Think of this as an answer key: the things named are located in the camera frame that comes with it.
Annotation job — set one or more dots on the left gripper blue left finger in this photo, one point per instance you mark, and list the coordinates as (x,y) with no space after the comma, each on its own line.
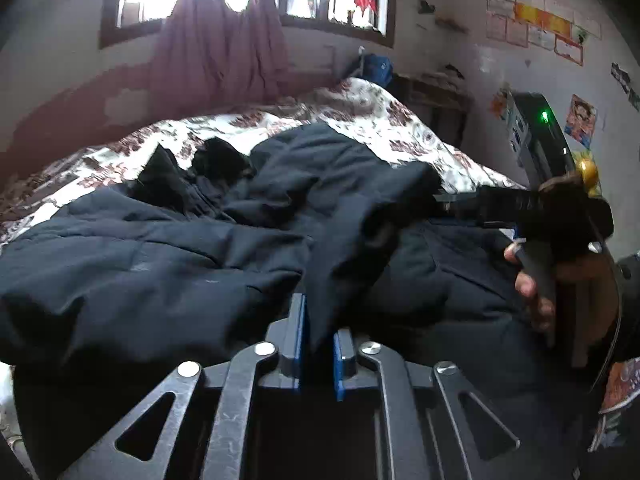
(289,336)

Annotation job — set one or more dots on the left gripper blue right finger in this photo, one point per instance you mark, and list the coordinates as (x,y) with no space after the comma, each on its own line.
(344,362)

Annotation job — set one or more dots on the dark navy padded jacket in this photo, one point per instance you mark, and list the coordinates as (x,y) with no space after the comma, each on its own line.
(433,292)

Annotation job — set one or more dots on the person's right hand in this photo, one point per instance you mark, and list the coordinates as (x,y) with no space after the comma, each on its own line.
(567,275)

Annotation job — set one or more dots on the dark wooden side table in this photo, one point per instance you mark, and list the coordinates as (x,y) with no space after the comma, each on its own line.
(441,100)

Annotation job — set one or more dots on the floral white red bedspread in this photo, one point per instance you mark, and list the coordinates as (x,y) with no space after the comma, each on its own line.
(325,120)

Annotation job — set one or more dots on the blue bag by bed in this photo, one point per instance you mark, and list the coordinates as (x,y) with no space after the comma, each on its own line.
(373,68)

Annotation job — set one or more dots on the purple curtain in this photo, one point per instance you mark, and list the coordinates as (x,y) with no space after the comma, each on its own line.
(209,56)

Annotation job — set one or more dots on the cartoon picture on wall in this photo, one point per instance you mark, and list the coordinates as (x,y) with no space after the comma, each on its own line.
(581,121)

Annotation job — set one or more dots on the paper posters on wall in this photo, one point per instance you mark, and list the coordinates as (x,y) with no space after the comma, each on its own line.
(549,25)

